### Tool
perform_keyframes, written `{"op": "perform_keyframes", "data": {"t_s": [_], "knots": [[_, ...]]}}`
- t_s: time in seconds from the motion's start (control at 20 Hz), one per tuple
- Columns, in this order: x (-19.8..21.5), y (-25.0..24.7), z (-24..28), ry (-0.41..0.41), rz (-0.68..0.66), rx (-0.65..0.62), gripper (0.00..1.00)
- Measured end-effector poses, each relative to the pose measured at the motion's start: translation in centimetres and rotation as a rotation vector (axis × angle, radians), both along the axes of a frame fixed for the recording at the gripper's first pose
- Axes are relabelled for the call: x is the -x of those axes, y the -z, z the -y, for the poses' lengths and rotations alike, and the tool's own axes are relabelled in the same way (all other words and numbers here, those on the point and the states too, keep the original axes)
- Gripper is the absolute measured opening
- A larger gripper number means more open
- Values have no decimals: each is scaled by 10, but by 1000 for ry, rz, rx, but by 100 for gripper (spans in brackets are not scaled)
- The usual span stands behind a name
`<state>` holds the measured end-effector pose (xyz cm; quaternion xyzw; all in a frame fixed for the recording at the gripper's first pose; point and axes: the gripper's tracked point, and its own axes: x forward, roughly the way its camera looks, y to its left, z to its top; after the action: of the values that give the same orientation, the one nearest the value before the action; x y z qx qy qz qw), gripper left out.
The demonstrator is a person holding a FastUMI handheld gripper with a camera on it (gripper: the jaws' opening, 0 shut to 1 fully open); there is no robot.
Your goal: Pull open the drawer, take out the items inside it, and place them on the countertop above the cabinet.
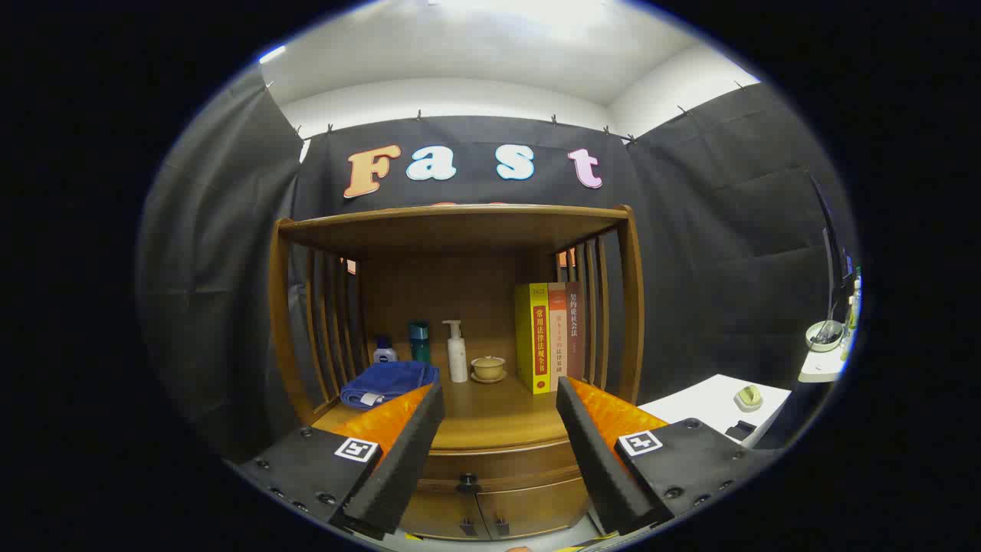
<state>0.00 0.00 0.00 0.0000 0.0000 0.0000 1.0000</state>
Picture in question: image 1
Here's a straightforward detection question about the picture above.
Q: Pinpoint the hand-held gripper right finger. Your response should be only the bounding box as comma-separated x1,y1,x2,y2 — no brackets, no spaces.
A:
556,376,775,537

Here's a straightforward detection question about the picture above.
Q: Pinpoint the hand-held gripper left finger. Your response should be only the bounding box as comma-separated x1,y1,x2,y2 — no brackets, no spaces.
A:
234,382,446,541

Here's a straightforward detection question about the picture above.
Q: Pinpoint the wooden drawer with black knob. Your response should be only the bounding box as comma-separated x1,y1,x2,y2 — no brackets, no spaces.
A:
418,439,591,495

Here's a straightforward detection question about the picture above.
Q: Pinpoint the wooden cabinet door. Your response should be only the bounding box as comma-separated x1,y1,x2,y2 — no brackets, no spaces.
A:
400,494,482,540
475,479,591,540

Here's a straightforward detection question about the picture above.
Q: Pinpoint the wooden countertop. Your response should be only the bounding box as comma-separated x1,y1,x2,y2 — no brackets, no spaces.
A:
313,368,614,453

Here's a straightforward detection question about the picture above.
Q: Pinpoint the white side cabinet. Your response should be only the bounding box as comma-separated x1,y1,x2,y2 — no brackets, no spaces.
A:
638,373,792,449

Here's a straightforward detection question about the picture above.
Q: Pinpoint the wooden cabinet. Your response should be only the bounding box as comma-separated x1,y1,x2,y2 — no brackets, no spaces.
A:
268,203,645,541

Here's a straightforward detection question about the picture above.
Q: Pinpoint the blue folded towel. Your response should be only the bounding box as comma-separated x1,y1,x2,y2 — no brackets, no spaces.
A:
340,360,439,409

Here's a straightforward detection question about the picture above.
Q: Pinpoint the white pump bottle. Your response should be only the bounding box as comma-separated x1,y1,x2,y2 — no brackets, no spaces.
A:
442,320,469,383

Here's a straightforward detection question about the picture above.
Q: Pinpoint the brown-spined book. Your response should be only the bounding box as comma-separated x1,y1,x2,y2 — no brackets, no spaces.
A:
565,281,585,380

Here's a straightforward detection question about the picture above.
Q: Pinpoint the orange-spined book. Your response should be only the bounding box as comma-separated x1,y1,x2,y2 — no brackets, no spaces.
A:
548,282,568,392

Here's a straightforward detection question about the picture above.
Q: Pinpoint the thick yellow book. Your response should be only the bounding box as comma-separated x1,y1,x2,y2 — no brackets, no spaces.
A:
515,282,553,395

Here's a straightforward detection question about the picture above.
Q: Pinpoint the white bowl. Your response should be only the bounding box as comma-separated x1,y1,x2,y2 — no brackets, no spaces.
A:
805,320,844,353

